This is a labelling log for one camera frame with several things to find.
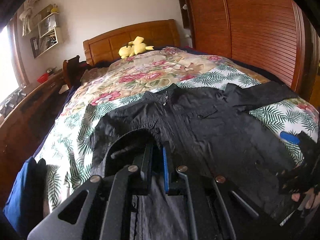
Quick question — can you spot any long wooden desk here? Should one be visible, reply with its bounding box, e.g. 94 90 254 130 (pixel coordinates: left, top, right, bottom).
0 71 67 207

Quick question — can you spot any wooden chair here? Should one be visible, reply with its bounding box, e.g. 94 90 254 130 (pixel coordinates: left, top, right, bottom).
62 55 80 89

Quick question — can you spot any wooden louvered wardrobe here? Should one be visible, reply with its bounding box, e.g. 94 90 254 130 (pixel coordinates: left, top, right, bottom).
179 0 311 93

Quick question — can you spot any wooden headboard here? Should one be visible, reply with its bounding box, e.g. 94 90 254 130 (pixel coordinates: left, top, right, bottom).
83 19 181 66

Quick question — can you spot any leaf and floral bedspread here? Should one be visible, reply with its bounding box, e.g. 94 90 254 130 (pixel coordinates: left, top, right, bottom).
36 47 319 213

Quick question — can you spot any red bowl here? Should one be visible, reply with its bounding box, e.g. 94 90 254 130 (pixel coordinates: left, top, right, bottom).
37 73 49 84

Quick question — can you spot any black jacket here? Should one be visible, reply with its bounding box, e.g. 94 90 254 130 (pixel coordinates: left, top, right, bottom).
89 82 296 239

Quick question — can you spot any yellow plush toy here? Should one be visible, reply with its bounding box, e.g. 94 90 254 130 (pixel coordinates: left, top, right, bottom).
118 36 153 59

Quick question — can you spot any window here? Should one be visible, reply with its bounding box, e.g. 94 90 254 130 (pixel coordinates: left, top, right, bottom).
0 27 20 103

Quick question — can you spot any folded navy blue cloth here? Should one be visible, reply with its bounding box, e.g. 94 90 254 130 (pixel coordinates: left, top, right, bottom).
1 157 47 239

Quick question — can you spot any tied beige curtain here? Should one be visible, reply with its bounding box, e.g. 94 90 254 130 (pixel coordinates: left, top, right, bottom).
19 0 39 36

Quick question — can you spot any white wall shelf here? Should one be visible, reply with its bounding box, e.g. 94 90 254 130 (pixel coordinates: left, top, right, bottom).
30 12 63 58

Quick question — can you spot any person's right hand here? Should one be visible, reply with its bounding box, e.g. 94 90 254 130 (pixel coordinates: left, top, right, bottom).
291 188 320 211

